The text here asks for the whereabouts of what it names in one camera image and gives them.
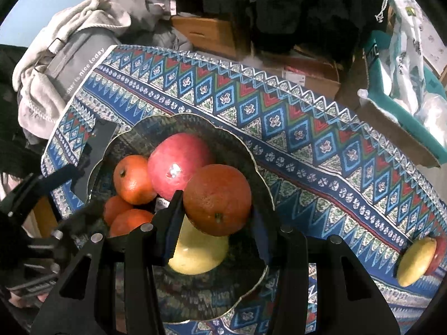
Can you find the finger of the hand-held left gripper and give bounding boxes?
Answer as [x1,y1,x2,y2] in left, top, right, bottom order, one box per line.
[0,163,86,217]
[51,200,107,240]

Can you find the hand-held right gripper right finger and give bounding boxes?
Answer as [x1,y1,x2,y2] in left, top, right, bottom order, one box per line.
[252,209,402,335]

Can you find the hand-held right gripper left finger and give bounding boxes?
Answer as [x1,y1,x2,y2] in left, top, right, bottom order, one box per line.
[30,190,186,335]

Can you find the orange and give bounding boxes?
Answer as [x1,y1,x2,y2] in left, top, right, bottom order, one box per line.
[109,209,154,238]
[103,195,133,227]
[183,164,253,237]
[113,155,158,205]

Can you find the large yellow-green pear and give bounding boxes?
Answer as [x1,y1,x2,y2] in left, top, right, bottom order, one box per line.
[168,216,229,275]

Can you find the red apple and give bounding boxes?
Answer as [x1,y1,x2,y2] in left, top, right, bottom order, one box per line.
[147,133,215,201]
[424,235,447,276]

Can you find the clear glass bowl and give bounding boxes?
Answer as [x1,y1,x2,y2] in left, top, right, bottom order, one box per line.
[85,113,275,323]

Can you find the person's left hand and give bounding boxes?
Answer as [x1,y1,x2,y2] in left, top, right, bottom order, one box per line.
[7,291,49,308]

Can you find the black smartphone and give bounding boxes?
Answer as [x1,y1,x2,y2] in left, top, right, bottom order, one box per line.
[70,119,121,203]

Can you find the dark cloth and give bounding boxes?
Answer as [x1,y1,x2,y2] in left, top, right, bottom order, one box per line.
[0,44,46,182]

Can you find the light grey towel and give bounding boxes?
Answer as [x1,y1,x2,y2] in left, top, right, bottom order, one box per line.
[12,0,133,143]

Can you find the blue patterned tablecloth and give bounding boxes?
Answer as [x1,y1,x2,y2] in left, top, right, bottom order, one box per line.
[40,44,447,335]

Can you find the grey fabric bag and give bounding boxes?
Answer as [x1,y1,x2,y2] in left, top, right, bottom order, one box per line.
[45,28,121,102]

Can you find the small yellow-green pear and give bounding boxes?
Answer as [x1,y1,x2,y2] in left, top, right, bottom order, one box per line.
[397,237,437,287]

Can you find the flat cardboard box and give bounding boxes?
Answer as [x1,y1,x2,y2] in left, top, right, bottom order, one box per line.
[258,51,341,100]

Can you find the grey hooded garment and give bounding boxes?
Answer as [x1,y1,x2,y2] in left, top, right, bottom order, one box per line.
[108,0,192,53]

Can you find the teal cardboard box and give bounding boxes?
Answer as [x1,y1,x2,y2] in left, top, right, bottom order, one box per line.
[335,30,447,168]

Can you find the wooden drawer box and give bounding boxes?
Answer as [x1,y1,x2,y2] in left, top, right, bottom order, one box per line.
[171,16,245,58]

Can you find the clear plastic bag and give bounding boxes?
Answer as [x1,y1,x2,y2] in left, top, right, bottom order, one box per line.
[415,92,447,123]

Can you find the dark hanging clothes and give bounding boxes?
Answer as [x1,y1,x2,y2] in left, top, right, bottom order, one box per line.
[196,0,388,56]

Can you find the white printed plastic bag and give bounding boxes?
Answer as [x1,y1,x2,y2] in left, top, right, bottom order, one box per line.
[381,0,447,112]

